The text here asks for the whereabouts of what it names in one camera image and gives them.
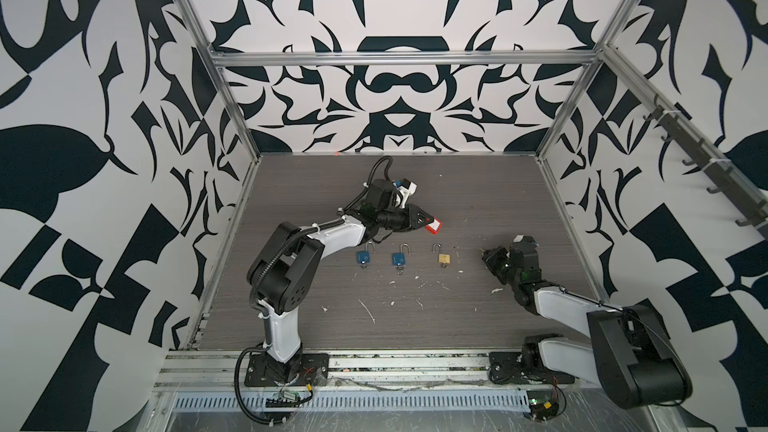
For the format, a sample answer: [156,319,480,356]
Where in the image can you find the red safety padlock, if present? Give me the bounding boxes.
[426,219,442,235]

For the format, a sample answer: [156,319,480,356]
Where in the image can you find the brass padlock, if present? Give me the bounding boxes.
[432,243,451,268]

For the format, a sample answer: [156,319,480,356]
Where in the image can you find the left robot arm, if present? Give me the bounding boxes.
[233,156,442,427]

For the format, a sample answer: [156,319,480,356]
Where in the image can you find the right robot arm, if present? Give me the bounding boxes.
[482,235,693,409]

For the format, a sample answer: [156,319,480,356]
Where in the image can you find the blue padlock middle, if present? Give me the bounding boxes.
[392,243,411,275]

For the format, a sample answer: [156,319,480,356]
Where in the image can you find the blue padlock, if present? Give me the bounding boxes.
[392,243,411,275]
[356,241,376,269]

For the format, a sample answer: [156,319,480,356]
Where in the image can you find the blue padlock near left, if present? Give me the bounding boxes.
[356,241,376,269]

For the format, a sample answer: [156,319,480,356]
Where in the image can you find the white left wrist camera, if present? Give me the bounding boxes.
[392,179,417,208]

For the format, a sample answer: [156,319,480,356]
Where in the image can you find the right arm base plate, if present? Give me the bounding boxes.
[488,351,576,385]

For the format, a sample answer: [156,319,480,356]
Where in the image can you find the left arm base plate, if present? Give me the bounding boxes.
[244,351,330,387]

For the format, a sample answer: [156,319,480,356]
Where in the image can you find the wall hook rail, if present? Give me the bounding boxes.
[644,92,768,229]

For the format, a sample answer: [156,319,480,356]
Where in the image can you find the white cable duct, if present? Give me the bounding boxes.
[173,389,531,413]

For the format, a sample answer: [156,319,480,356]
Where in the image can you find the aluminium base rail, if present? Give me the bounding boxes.
[158,344,664,388]

